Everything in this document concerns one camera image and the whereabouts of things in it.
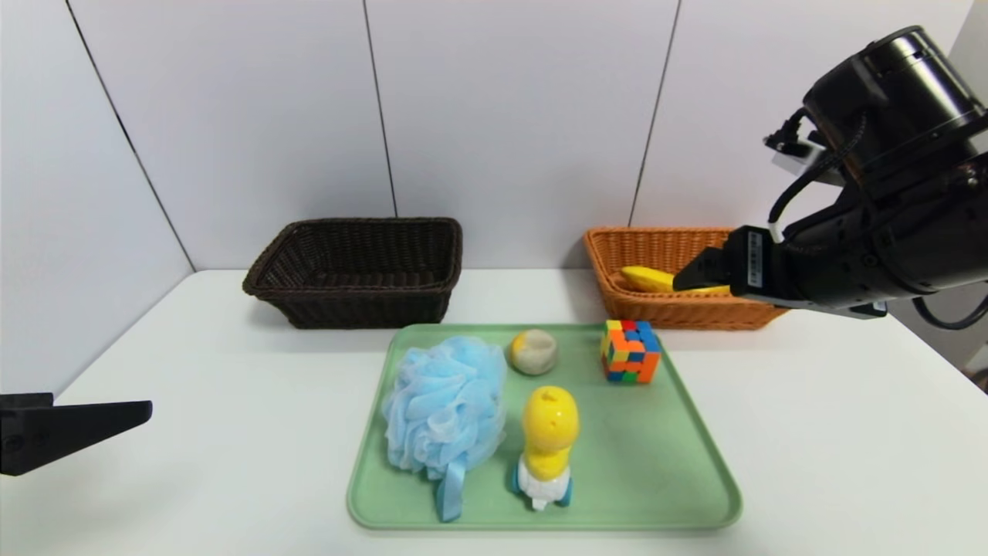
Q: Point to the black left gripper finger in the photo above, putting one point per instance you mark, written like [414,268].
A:
[54,432]

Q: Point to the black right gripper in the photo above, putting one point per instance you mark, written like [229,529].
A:
[752,262]

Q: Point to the yellow banana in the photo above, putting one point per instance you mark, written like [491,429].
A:
[648,279]

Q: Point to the multicoloured puzzle cube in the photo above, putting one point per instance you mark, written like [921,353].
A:
[631,353]

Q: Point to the yellow duck toy car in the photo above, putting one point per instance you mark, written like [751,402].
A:
[549,421]

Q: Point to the light blue mesh bath loofah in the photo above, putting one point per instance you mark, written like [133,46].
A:
[440,401]

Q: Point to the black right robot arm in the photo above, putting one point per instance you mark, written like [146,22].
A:
[911,100]

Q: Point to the orange wicker basket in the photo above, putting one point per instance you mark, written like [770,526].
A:
[656,313]

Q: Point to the dark brown wicker basket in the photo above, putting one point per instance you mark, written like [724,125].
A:
[363,309]

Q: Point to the round beige yellow bun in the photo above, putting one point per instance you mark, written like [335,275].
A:
[534,353]

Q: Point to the light green plastic tray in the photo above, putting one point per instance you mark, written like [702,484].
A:
[617,479]

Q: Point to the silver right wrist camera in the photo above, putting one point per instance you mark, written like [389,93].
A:
[795,158]

